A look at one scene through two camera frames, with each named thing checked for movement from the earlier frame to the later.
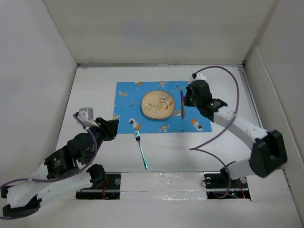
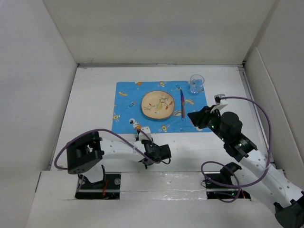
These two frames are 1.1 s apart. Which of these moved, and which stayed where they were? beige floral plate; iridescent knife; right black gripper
Moved: right black gripper
Stayed: iridescent knife; beige floral plate
